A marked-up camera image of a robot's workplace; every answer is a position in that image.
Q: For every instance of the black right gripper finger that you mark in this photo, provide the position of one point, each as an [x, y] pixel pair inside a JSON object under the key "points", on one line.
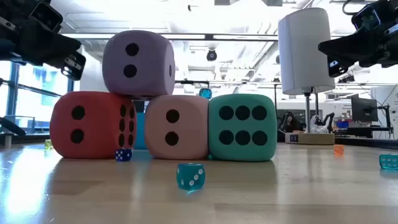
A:
{"points": [[351, 49], [337, 67]]}

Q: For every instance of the small blue die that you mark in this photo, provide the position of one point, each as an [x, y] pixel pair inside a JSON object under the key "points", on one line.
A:
{"points": [[123, 155]]}

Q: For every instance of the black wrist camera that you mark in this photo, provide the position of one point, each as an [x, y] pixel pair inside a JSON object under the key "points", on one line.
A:
{"points": [[46, 15], [366, 17]]}

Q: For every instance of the red foam die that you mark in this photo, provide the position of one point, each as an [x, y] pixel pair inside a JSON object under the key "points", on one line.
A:
{"points": [[96, 127]]}

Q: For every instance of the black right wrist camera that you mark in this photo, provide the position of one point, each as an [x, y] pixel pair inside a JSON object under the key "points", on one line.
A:
{"points": [[366, 17]]}

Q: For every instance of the person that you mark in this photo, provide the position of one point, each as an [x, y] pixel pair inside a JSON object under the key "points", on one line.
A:
{"points": [[290, 123]]}

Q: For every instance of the small yellow-green die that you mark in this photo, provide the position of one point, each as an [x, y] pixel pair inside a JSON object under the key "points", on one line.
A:
{"points": [[48, 144]]}

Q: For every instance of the white shade table lamp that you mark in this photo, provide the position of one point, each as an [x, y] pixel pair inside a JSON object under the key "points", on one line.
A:
{"points": [[304, 53]]}

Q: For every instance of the pink foam die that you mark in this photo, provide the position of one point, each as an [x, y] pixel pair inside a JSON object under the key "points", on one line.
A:
{"points": [[189, 130]]}

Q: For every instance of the small orange die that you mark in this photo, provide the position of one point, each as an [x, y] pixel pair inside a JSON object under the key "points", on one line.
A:
{"points": [[339, 149]]}

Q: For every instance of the black wall screen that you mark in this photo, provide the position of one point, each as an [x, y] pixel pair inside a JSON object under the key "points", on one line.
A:
{"points": [[139, 105]]}

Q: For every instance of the black computer monitor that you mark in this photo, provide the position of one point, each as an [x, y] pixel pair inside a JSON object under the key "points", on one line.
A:
{"points": [[364, 109]]}

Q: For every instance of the purple foam die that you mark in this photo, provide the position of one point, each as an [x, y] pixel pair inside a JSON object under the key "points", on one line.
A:
{"points": [[146, 81]]}

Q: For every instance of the blue storage box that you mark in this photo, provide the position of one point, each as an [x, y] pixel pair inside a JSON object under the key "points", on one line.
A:
{"points": [[342, 124]]}

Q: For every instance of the blue plastic bin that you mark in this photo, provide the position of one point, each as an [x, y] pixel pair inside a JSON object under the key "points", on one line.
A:
{"points": [[140, 130]]}

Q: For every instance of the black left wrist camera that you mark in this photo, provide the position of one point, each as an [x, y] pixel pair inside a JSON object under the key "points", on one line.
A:
{"points": [[46, 15]]}

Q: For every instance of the small cyan die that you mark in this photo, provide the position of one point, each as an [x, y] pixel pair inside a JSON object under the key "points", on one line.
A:
{"points": [[190, 176], [205, 93], [388, 161]]}

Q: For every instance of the green foam die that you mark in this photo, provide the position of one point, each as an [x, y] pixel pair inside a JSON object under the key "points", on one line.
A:
{"points": [[242, 149]]}

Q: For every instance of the black ceiling dome camera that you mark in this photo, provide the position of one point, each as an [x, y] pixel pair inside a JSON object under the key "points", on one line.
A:
{"points": [[211, 55]]}

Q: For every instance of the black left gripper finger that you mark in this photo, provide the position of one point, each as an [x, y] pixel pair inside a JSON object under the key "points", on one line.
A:
{"points": [[73, 66], [40, 46]]}

